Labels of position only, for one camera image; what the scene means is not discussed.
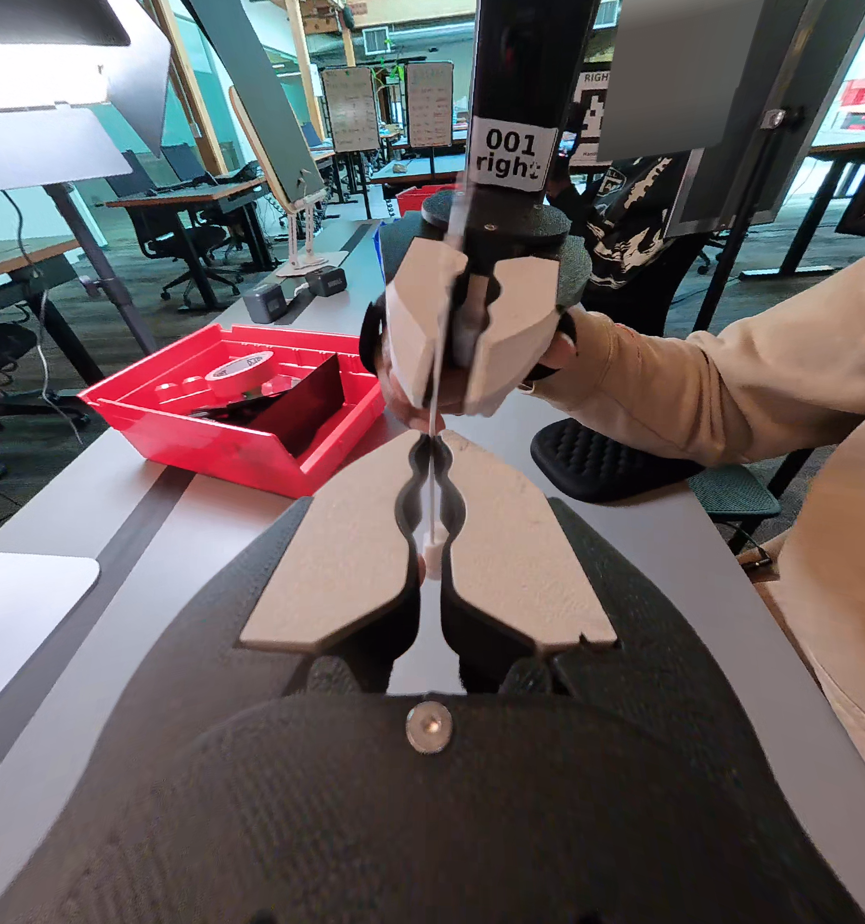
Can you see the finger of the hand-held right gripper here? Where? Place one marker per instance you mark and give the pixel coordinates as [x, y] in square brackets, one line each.
[414, 317]
[519, 317]

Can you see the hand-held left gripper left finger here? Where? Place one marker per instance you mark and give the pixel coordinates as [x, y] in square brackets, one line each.
[331, 563]

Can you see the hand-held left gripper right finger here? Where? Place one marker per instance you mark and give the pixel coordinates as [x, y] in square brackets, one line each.
[526, 563]

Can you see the black plate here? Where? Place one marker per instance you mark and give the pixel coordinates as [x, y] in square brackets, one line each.
[302, 411]

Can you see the red tape roll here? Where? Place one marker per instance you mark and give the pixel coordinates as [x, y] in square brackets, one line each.
[219, 382]

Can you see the red plastic bin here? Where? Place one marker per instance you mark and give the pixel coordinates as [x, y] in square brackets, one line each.
[414, 198]
[151, 433]

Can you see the person's right forearm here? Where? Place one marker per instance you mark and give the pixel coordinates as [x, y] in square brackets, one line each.
[692, 382]

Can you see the person's right hand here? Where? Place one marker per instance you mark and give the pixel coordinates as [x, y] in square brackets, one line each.
[403, 408]

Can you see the black box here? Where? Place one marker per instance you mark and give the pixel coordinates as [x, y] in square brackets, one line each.
[326, 281]

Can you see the easel whiteboard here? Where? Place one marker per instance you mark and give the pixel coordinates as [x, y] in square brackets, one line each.
[351, 108]
[430, 105]

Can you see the wooden easel stand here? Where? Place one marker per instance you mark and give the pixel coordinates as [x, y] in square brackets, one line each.
[309, 252]

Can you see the dark grey box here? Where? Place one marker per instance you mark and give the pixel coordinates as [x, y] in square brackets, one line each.
[265, 303]

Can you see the black office chair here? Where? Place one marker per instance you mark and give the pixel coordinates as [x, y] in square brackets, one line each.
[179, 238]

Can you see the background wooden desk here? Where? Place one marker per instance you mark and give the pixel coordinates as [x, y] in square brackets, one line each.
[187, 193]
[13, 256]

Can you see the black panel on tripod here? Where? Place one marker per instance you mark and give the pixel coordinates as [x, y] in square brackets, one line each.
[779, 144]

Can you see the grey upright panel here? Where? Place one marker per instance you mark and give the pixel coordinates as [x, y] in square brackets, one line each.
[259, 94]

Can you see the person's beige hoodie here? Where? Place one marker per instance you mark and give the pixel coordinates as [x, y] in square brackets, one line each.
[836, 577]

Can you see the studio light panel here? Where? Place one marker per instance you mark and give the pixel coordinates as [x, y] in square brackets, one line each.
[42, 144]

